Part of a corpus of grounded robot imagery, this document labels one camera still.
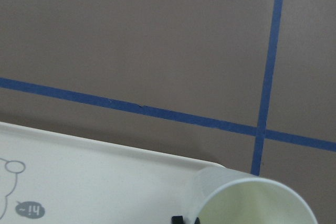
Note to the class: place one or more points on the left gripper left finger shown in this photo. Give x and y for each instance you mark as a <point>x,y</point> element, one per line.
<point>177,220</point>

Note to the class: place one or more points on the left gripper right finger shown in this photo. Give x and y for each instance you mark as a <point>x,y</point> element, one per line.
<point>197,221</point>

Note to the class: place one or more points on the cream plastic cup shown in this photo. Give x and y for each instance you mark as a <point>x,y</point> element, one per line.
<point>222,195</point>

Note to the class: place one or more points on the cream serving tray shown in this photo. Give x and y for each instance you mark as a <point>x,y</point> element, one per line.
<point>48,177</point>

